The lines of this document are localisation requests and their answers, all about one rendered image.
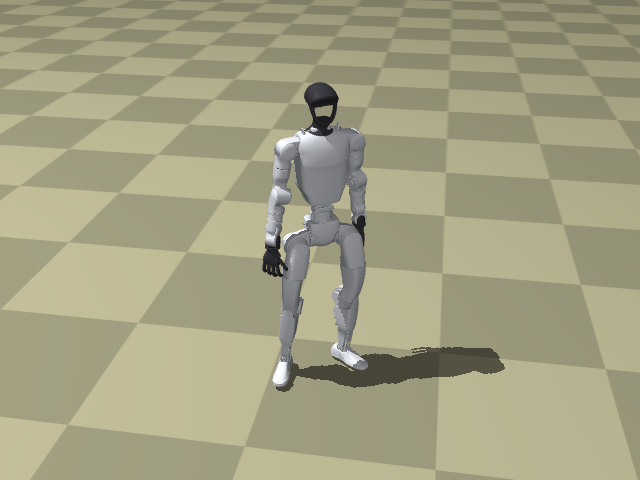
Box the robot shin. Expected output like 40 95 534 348
333 297 359 352
279 309 299 363

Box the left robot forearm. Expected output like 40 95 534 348
349 174 367 224

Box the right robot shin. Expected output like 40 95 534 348
279 309 299 363

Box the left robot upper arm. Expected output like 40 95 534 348
344 128 367 190

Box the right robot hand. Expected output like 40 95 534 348
262 236 288 277

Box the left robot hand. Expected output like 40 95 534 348
352 215 366 246

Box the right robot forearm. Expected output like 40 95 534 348
265 189 285 247

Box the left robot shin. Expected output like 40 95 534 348
333 297 359 352

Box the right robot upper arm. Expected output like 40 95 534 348
272 136 300 205

